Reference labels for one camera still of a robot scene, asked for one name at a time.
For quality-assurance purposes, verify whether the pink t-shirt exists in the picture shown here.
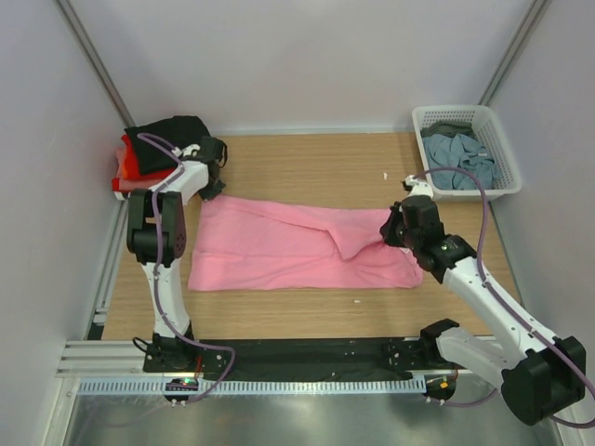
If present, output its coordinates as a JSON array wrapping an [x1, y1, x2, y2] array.
[[188, 196, 423, 292]]

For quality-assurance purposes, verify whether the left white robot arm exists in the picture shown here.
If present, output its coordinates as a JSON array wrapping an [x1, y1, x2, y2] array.
[[126, 132, 235, 373]]

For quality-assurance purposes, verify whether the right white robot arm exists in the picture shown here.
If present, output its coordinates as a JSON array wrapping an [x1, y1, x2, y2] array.
[[380, 195, 594, 426]]

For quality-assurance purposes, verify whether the black folded t-shirt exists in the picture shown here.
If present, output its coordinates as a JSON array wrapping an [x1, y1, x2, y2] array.
[[125, 115, 211, 176]]

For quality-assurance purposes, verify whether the red folded t-shirt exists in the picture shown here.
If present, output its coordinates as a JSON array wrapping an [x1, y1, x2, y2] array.
[[119, 135, 174, 180]]

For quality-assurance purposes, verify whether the grey-blue crumpled t-shirt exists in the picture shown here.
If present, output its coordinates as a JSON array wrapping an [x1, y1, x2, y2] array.
[[422, 134, 501, 190]]

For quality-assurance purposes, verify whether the orange folded t-shirt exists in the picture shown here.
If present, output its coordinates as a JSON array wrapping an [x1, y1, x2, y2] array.
[[112, 148, 161, 192]]

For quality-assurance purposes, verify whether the white plastic basket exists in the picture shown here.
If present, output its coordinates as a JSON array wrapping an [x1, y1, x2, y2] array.
[[412, 105, 522, 201]]

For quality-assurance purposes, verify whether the olive crumpled t-shirt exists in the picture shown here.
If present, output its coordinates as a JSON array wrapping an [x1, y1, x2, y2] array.
[[420, 121, 476, 138]]

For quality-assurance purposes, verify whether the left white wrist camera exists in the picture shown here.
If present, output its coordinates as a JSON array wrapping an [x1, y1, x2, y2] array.
[[171, 144, 201, 162]]

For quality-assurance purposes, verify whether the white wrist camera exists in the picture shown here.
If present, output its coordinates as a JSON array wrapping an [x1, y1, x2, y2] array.
[[402, 175, 434, 200], [171, 144, 201, 162]]

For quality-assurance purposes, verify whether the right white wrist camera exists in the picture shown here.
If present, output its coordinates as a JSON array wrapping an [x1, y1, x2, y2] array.
[[402, 175, 434, 200]]

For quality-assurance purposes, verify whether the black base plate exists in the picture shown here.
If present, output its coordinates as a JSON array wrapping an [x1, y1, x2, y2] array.
[[132, 337, 454, 383]]

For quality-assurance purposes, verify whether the left aluminium corner post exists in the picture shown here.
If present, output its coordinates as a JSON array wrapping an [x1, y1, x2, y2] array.
[[54, 0, 135, 127]]

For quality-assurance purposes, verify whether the aluminium corner post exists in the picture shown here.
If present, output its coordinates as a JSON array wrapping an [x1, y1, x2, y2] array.
[[478, 0, 552, 107], [54, 0, 135, 127]]

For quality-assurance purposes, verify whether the white slotted cable duct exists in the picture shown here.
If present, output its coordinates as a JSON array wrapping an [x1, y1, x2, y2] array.
[[78, 375, 426, 396]]

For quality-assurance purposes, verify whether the right aluminium corner post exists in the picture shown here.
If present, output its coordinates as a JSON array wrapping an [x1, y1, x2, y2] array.
[[478, 0, 552, 107]]

